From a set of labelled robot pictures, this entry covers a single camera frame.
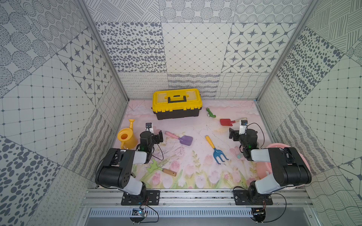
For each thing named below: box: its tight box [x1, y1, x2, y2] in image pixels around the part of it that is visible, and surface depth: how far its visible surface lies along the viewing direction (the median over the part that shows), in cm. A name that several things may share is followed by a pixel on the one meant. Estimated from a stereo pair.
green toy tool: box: [205, 107, 216, 118], surface depth 113 cm
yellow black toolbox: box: [151, 88, 203, 121], surface depth 100 cm
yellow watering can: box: [117, 119, 139, 150], surface depth 88 cm
